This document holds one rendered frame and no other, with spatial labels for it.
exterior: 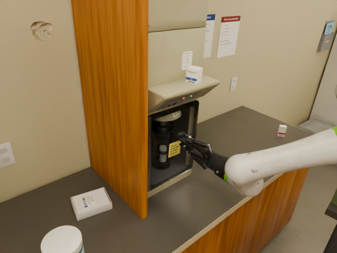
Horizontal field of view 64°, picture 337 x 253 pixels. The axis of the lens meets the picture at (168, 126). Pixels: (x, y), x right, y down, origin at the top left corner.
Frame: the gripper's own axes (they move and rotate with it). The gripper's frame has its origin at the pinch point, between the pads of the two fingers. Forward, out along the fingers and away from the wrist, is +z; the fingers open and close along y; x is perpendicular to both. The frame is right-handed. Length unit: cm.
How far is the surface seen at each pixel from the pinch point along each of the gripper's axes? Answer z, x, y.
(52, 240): -4, 66, -11
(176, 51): 4.5, 5.3, 43.0
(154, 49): 4.5, 16.2, 44.9
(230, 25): 47, -86, 42
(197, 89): -7.0, 3.8, 30.5
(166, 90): -2.0, 15.4, 31.1
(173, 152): 3.4, 4.7, -4.7
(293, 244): -34, -102, -120
